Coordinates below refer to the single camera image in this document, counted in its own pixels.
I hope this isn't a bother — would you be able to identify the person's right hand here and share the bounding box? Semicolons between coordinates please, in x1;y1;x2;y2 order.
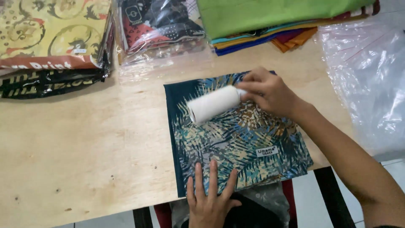
236;66;305;120

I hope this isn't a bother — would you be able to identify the person's left hand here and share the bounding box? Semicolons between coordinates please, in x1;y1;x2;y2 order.
186;159;243;228

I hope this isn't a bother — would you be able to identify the white lint roller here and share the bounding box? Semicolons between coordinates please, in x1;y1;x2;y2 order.
186;84;249;126

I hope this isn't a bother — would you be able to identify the blue leaf-print fabric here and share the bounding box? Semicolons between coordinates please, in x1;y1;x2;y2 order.
163;71;314;198

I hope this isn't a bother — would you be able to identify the stack of folded coloured fabrics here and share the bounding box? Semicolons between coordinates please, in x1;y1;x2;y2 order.
196;0;381;57

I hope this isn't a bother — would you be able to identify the empty flat clear plastic sleeve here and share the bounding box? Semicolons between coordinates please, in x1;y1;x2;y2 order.
118;41;217;84

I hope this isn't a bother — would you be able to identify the clear packet of black-red fabric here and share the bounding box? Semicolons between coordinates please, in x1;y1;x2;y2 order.
115;0;210;65

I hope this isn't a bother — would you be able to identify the large crumpled clear plastic bag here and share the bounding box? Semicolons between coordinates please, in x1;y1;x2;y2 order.
317;12;405;163

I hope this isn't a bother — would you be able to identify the black table leg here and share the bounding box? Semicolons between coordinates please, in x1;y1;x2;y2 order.
313;166;357;228
132;207;154;228

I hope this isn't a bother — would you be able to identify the black packet with gold print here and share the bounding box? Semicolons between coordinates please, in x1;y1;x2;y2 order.
0;67;109;99

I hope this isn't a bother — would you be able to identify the yellow batik fabric packet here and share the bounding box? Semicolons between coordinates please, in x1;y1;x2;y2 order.
0;0;112;70

